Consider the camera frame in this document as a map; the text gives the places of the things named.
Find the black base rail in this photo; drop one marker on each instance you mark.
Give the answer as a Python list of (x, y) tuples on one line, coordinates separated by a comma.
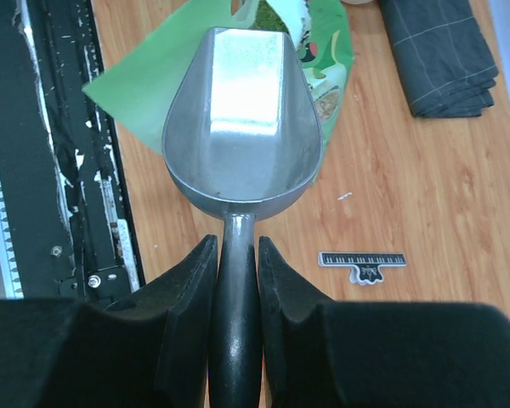
[(66, 226)]

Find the piano pattern bag clip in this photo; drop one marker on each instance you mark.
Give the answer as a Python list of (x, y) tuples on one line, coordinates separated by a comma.
[(365, 267)]

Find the green cat litter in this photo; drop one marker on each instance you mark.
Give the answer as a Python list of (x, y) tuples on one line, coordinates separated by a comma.
[(272, 19)]

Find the green litter bag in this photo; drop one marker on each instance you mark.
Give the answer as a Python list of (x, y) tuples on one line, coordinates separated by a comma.
[(138, 91)]

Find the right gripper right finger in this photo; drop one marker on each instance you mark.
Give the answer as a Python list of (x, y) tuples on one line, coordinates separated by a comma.
[(319, 352)]

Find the dark checked folded cloth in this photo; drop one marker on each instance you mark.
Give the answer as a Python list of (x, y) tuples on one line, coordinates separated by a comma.
[(444, 63)]

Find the grey metal scoop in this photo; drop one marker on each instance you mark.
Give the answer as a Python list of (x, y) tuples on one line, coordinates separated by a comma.
[(241, 141)]

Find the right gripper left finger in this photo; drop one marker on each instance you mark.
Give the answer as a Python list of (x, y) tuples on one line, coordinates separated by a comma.
[(148, 349)]

